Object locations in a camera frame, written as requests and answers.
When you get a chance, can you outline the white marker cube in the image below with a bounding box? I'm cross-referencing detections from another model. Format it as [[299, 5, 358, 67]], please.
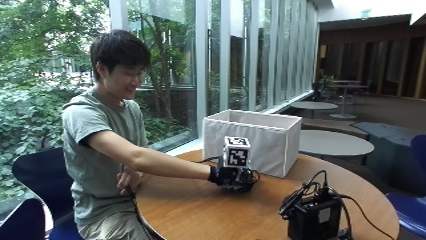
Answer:
[[221, 135, 252, 169]]

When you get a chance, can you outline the white fabric storage box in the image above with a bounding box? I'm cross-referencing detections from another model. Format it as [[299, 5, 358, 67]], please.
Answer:
[[201, 109, 303, 179]]

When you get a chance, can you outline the the person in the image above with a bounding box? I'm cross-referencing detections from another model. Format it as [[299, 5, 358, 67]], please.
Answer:
[[59, 29, 227, 240]]

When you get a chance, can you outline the black electronics box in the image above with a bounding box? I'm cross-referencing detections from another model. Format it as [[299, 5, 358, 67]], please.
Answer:
[[278, 186, 343, 240]]

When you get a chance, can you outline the dark blue chair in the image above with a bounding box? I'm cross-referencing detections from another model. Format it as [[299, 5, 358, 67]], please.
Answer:
[[10, 147, 85, 240], [0, 198, 46, 240]]

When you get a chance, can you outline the round white table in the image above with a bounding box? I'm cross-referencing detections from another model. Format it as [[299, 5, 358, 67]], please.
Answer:
[[290, 100, 339, 119], [298, 129, 375, 166]]

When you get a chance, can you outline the tall round bar table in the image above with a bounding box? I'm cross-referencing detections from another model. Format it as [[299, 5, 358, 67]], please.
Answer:
[[327, 84, 370, 120]]

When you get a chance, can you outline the grey upholstered bench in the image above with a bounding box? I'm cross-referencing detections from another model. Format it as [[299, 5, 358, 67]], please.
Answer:
[[351, 121, 426, 196]]

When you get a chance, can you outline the potted plant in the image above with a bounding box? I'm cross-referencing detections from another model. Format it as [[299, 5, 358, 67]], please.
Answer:
[[318, 74, 336, 93]]

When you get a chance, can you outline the black cable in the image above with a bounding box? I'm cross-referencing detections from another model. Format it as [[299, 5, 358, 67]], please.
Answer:
[[327, 191, 396, 240]]

